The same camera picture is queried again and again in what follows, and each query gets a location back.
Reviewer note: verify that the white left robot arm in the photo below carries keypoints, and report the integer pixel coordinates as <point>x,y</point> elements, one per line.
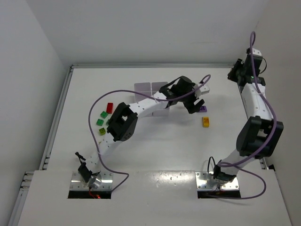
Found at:
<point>122,123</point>

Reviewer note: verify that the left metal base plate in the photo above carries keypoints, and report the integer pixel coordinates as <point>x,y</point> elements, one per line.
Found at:
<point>101,182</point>

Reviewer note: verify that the white divided storage box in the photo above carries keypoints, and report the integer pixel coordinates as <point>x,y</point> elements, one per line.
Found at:
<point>150,89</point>

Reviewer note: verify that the metal base plate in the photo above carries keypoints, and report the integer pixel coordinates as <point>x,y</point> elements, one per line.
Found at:
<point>101,182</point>
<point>206,183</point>

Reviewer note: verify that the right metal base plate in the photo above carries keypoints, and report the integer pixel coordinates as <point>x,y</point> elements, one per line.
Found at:
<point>206,183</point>

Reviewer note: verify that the yellow lego brick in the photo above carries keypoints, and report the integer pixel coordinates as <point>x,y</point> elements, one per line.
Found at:
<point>205,122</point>

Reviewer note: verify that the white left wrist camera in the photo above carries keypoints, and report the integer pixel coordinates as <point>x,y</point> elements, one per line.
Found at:
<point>201,91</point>

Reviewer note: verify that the red lego brick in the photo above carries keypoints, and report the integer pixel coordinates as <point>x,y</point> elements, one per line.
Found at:
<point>109,108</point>

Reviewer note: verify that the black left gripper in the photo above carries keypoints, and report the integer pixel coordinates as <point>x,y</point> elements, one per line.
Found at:
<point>192,103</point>

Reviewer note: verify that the small green lego brick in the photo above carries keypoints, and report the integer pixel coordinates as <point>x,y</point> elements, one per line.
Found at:
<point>104,114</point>

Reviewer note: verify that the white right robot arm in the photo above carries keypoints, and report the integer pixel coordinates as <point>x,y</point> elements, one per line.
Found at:
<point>260,134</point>

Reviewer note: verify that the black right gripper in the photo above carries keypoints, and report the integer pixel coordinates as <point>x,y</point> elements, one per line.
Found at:
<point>235,71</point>

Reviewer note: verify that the purple lego brick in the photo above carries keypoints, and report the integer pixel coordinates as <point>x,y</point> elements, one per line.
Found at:
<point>203,109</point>

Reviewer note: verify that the yellow-green lego brick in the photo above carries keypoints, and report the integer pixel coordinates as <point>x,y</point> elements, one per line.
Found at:
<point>102,131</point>

